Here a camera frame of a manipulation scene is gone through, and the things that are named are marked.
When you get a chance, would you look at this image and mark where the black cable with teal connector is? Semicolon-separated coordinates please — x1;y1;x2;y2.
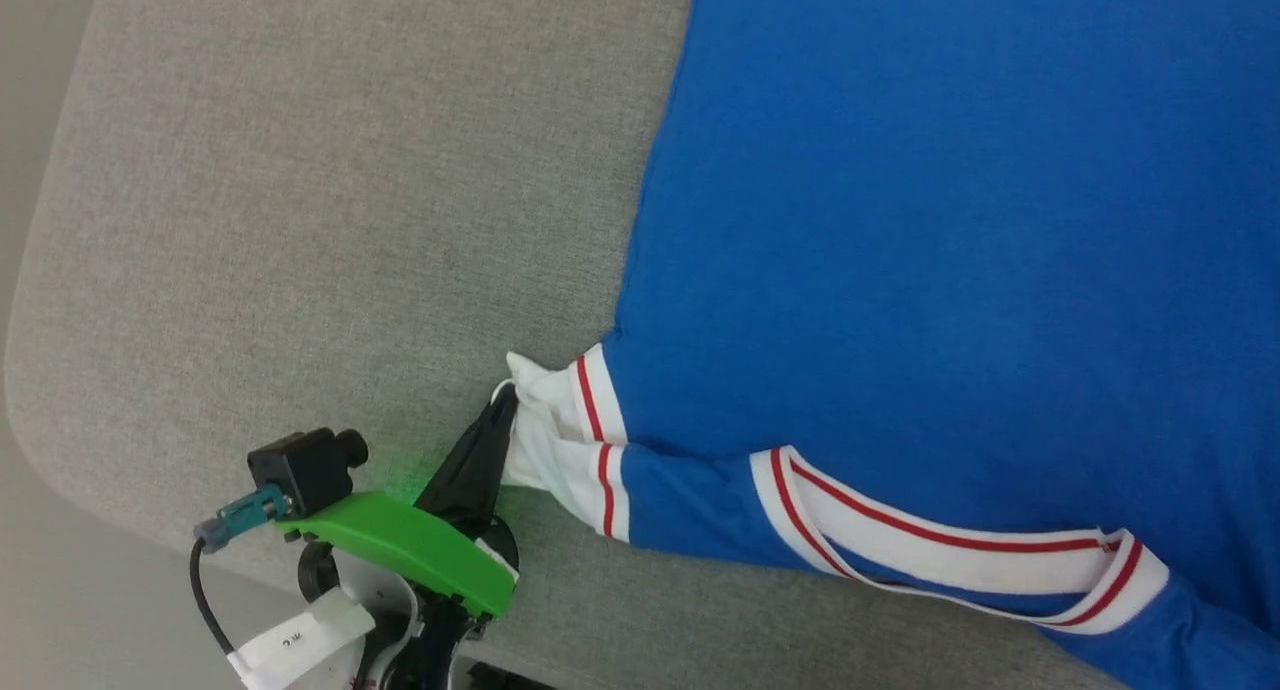
190;485;291;661

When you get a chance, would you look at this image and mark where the white paper label tag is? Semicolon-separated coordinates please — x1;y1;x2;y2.
228;588;376;690

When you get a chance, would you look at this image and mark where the green white left gripper body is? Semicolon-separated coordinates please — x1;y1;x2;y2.
275;490;521;641

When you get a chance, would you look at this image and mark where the blue white red-striped shirt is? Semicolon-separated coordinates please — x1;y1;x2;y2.
497;0;1280;690

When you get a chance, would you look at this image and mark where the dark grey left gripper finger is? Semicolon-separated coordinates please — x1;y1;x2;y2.
440;400;521;521
415;385;519;516

